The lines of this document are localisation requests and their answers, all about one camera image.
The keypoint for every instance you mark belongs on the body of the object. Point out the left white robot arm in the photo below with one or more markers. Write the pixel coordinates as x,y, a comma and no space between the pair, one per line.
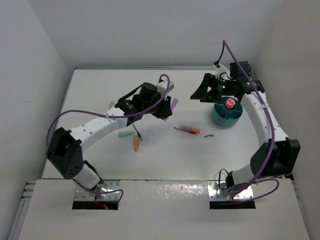
66,148

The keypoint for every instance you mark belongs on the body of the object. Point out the red ballpoint pen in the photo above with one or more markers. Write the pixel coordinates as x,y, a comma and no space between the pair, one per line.
188,131

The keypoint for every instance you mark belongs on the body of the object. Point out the metal base plate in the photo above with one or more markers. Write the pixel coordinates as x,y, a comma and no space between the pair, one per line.
107,191
217,193

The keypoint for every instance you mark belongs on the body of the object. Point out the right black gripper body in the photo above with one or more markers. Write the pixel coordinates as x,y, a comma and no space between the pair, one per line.
219,88

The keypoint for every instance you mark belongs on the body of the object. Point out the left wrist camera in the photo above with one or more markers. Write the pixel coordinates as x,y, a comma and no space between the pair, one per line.
162,86

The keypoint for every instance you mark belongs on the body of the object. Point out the purple highlighter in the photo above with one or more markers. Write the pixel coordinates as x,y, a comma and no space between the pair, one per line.
173,105

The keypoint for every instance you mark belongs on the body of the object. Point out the green highlighter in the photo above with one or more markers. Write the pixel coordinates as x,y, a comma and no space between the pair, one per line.
125,133

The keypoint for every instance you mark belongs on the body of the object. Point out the blue ballpoint pen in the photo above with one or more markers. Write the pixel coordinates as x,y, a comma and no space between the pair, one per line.
138,133

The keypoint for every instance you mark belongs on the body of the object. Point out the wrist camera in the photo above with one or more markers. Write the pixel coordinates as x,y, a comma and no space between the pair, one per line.
221,71
162,86

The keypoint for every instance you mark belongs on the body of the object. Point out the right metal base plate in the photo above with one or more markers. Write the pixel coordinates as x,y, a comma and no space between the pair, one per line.
217,193

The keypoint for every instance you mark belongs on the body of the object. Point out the teal round organizer container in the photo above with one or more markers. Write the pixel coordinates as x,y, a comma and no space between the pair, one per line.
224,117

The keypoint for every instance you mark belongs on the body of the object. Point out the orange highlighter lower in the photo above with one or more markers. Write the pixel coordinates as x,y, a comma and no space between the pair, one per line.
136,142

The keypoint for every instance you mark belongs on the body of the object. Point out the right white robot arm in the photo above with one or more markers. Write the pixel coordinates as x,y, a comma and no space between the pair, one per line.
277,153

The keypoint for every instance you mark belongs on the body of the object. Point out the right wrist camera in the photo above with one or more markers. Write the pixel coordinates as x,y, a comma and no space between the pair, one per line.
221,71

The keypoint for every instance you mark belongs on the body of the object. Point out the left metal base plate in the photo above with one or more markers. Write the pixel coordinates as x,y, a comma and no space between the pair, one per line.
107,191

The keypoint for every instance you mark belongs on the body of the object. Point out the pink capped glue bottle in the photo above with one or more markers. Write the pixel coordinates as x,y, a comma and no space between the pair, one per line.
230,104

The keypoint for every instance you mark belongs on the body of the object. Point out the grey orange highlighter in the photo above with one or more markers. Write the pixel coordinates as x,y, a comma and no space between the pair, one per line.
186,127

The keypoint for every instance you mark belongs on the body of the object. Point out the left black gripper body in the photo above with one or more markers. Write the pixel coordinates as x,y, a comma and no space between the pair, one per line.
160,110

